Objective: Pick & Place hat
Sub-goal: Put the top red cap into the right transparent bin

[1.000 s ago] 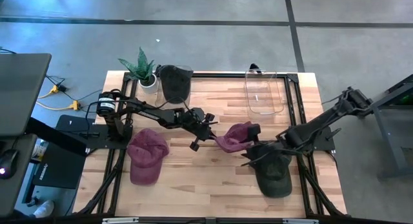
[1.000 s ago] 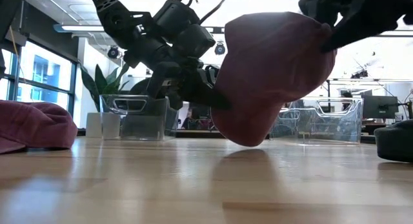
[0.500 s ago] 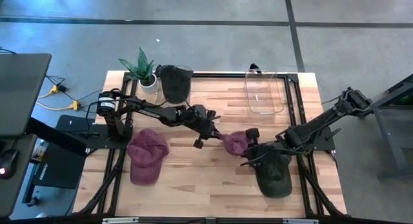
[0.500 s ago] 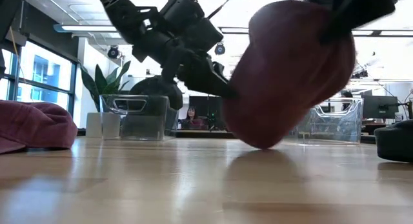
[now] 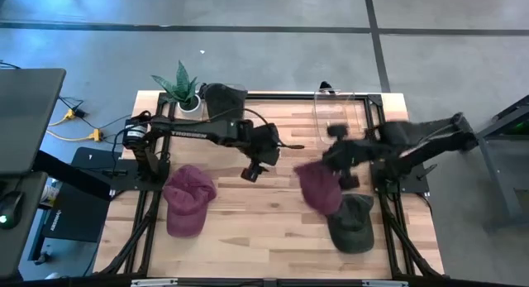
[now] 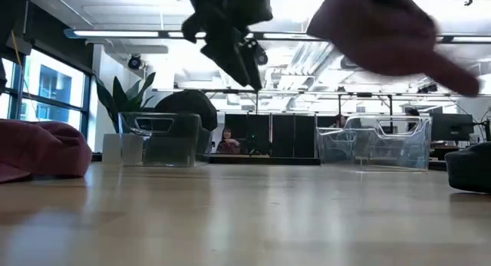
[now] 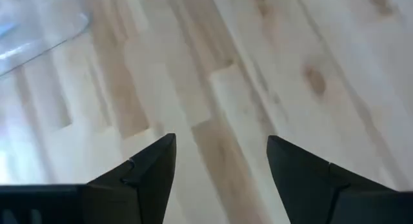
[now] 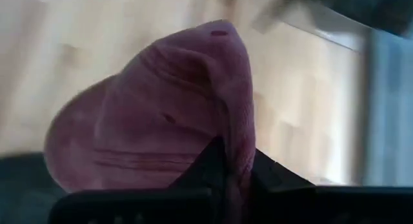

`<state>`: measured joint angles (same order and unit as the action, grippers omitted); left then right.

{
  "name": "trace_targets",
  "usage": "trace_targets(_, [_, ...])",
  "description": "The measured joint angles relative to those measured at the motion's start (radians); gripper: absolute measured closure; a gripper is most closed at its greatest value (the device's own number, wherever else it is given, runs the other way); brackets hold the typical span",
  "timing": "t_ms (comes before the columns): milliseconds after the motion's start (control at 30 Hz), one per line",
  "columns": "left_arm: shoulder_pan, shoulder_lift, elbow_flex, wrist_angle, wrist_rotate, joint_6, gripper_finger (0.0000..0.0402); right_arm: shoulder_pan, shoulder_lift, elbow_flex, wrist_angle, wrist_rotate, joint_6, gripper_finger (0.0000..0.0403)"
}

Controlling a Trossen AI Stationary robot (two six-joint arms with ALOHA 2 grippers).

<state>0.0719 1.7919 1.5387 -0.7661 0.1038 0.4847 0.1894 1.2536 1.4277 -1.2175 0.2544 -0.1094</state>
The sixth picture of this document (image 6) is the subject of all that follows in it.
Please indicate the clear plastic bin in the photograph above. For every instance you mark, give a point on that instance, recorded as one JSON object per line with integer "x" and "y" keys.
{"x": 130, "y": 143}
{"x": 377, "y": 151}

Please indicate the person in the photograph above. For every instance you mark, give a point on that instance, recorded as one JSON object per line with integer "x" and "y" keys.
{"x": 413, "y": 116}
{"x": 228, "y": 143}
{"x": 339, "y": 121}

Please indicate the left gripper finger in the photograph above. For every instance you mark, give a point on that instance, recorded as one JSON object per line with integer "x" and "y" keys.
{"x": 254, "y": 64}
{"x": 228, "y": 55}

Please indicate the black ceiling spotlight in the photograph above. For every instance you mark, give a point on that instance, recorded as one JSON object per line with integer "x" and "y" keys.
{"x": 134, "y": 61}

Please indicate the black office partition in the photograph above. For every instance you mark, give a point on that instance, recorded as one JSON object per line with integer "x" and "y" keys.
{"x": 284, "y": 135}

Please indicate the green snake plant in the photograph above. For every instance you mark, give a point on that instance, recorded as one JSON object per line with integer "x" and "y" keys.
{"x": 122, "y": 99}

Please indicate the white plant pot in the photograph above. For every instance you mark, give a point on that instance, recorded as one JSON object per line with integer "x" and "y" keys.
{"x": 115, "y": 148}

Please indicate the long ceiling light strip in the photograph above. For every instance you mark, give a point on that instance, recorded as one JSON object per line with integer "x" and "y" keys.
{"x": 115, "y": 33}

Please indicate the black computer monitor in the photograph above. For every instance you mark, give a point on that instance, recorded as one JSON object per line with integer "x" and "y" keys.
{"x": 452, "y": 127}

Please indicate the maroon baseball cap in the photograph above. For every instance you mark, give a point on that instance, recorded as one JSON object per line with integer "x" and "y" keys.
{"x": 42, "y": 149}
{"x": 383, "y": 40}

